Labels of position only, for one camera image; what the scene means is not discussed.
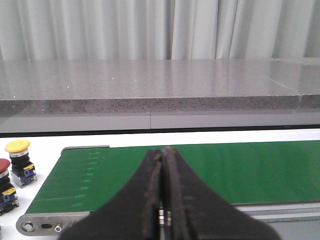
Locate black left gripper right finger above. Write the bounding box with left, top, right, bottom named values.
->
left=162, top=147, right=280, bottom=240

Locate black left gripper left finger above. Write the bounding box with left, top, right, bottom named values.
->
left=59, top=149, right=162, bottom=240

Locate yellow mushroom push button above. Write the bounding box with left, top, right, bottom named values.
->
left=4, top=139, right=37, bottom=188

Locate red mushroom push button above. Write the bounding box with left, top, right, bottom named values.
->
left=0, top=158, right=19, bottom=216

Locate green conveyor belt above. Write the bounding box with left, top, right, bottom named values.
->
left=26, top=140, right=320, bottom=214

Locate grey stone counter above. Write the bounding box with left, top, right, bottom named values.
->
left=0, top=58, right=320, bottom=135

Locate white pleated curtain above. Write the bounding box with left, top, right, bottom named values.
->
left=0, top=0, right=320, bottom=61

